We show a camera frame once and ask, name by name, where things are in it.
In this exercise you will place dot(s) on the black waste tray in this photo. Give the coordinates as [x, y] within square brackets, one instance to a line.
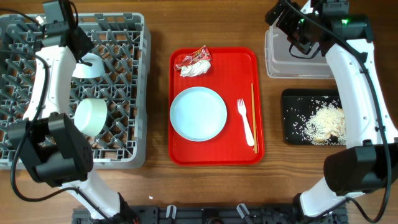
[295, 102]

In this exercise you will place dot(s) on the white plastic fork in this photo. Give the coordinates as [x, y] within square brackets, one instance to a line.
[247, 130]

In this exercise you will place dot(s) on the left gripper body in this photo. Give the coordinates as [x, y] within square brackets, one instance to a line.
[89, 43]

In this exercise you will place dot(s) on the mint green bowl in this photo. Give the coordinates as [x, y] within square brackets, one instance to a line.
[90, 116]

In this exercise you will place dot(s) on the white napkin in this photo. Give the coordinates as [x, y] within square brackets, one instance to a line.
[201, 67]

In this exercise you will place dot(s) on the small light blue plate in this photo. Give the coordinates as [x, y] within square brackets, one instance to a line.
[91, 68]

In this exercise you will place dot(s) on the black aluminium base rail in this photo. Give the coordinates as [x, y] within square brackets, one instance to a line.
[268, 214]

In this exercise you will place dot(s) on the large light blue plate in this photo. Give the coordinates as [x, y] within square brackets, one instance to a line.
[198, 114]

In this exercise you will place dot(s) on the red snack wrapper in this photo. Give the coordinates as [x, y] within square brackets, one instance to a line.
[201, 54]

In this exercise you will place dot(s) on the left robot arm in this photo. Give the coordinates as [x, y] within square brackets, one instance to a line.
[53, 148]

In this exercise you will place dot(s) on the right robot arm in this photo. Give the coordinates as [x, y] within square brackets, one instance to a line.
[369, 162]

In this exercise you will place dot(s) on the rice food waste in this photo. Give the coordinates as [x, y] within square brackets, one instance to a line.
[326, 123]

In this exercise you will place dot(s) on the grey dishwasher rack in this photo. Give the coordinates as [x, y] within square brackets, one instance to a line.
[123, 42]

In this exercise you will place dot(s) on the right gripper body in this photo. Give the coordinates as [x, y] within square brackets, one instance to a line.
[296, 25]

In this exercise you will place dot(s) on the wooden chopstick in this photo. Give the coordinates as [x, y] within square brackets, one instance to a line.
[254, 119]

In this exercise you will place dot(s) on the clear plastic bin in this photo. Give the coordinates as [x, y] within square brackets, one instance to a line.
[284, 60]

